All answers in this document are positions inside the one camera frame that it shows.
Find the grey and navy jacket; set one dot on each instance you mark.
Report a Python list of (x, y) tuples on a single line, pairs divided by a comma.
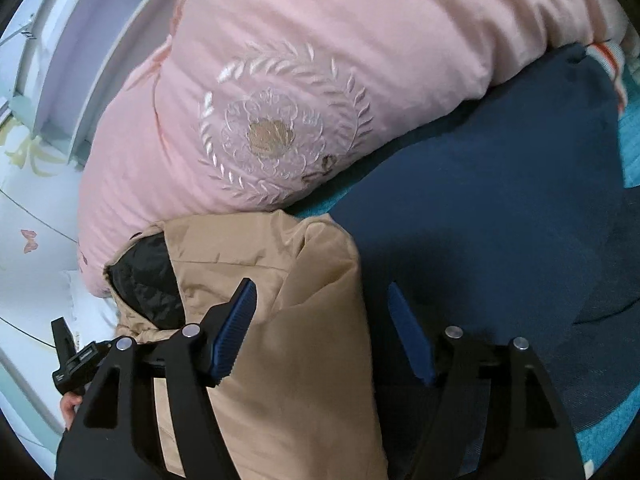
[(475, 185)]

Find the white shelf unit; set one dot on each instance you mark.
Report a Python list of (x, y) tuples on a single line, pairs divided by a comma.
[(65, 60)]

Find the yellow flower wall decal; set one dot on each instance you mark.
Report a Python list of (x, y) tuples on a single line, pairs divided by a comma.
[(30, 155)]

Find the tan jacket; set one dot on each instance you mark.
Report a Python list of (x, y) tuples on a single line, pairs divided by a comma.
[(305, 385)]

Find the light teal bed frame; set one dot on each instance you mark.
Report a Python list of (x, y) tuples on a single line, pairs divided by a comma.
[(27, 385)]

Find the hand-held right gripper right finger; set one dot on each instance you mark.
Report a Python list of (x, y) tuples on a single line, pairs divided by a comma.
[(407, 332)]

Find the pink butterfly wall decal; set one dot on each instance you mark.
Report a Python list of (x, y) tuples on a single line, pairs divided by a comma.
[(30, 241)]

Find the person's left hand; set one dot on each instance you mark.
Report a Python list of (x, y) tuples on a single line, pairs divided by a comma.
[(71, 407)]

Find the white pillow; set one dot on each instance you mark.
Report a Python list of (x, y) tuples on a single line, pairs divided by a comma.
[(85, 300)]

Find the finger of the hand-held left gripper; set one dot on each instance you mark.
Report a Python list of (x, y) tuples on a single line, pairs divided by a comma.
[(63, 337)]

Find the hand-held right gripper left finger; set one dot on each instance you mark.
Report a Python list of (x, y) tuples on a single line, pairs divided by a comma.
[(234, 332)]

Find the pink embroidered quilt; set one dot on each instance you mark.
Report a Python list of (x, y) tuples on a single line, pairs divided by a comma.
[(310, 60)]

